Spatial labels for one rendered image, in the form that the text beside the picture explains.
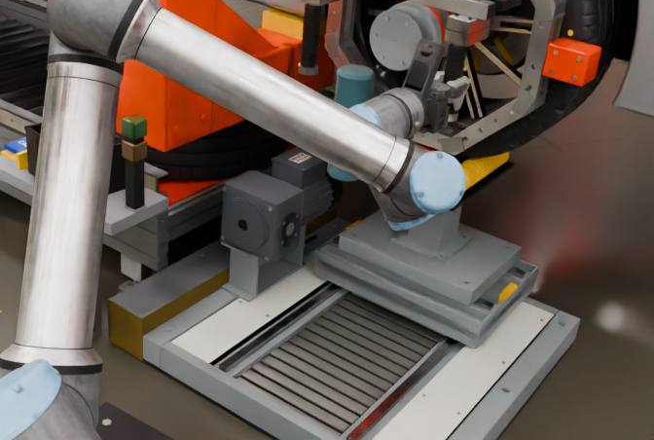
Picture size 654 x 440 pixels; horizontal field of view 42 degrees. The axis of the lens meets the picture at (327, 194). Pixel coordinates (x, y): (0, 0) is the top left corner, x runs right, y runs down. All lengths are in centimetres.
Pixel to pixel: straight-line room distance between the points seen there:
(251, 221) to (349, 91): 42
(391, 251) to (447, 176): 99
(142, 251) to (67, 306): 101
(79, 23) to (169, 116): 73
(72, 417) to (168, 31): 53
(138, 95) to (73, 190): 70
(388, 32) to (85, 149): 74
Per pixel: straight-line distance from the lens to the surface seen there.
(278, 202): 206
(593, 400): 229
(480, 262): 228
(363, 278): 227
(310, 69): 185
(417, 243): 229
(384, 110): 143
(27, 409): 116
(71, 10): 127
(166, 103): 195
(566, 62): 181
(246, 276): 226
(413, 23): 178
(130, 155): 183
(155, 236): 225
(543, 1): 180
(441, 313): 219
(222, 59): 124
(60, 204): 133
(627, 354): 249
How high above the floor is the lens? 136
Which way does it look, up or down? 27 degrees down
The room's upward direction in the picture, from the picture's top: 6 degrees clockwise
